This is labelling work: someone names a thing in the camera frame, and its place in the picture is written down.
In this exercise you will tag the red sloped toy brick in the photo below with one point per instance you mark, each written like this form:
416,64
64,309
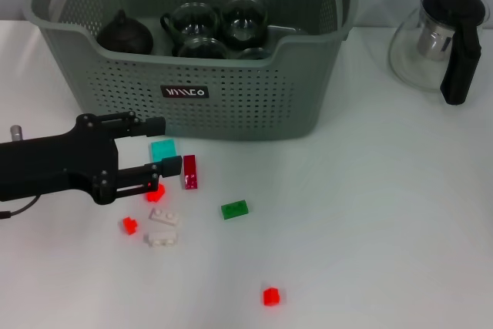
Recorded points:
157,194

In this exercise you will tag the grey perforated storage bin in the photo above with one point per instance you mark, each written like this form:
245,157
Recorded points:
250,105

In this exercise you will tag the black ceramic teapot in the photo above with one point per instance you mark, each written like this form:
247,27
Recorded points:
125,38

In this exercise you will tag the dark red toy brick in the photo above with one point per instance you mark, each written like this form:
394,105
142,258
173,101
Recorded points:
190,171

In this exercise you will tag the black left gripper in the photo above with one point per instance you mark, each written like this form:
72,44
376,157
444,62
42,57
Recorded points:
58,167

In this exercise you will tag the teal toy brick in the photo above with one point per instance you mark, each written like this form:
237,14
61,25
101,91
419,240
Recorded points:
163,148

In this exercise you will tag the white flat toy brick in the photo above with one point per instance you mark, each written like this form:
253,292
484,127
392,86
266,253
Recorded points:
161,239
166,216

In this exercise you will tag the small red toy brick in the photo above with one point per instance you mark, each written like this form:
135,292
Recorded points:
129,225
270,296

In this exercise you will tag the glass teacup with black base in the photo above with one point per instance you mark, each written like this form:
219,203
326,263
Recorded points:
202,49
253,54
190,21
244,21

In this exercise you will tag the green toy brick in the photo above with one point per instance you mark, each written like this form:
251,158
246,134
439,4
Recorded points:
234,210

